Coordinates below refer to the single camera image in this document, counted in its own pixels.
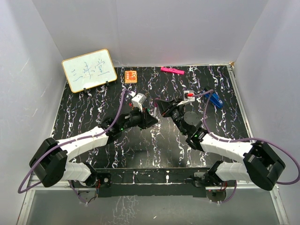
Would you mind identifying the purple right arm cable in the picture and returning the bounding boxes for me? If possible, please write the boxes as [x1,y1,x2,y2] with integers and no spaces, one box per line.
[193,90,300,203]

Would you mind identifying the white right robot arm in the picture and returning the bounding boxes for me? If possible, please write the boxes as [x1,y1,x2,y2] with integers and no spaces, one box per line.
[155,99,285,191]

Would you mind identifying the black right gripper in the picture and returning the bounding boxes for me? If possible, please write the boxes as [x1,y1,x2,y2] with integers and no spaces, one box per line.
[156,99,187,137]

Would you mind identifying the blue stapler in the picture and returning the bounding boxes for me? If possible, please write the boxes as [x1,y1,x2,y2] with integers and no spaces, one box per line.
[204,86,223,108]

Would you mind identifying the yellow framed whiteboard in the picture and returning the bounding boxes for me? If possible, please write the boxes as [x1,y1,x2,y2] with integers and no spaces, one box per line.
[61,49,117,93]

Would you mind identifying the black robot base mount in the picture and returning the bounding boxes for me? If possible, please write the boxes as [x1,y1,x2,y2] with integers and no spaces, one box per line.
[72,168,234,198]

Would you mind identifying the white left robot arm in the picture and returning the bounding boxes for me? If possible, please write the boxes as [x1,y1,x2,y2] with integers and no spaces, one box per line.
[29,107,158,188]

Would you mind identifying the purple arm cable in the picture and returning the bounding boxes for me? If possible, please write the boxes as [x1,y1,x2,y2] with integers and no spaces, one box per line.
[193,90,300,203]
[17,88,136,204]

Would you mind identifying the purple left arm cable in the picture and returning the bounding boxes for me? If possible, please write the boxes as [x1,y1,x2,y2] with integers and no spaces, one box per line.
[17,88,136,204]

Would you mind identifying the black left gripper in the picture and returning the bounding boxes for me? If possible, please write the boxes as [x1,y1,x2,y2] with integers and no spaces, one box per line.
[120,104,157,130]

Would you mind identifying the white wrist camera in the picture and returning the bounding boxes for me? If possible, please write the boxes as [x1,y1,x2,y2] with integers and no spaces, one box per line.
[178,90,195,105]
[131,93,146,112]

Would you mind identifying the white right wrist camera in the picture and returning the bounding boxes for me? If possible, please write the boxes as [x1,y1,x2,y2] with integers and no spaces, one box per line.
[178,90,195,105]

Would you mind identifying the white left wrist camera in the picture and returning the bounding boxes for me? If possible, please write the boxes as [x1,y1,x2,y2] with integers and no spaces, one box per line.
[131,93,146,112]

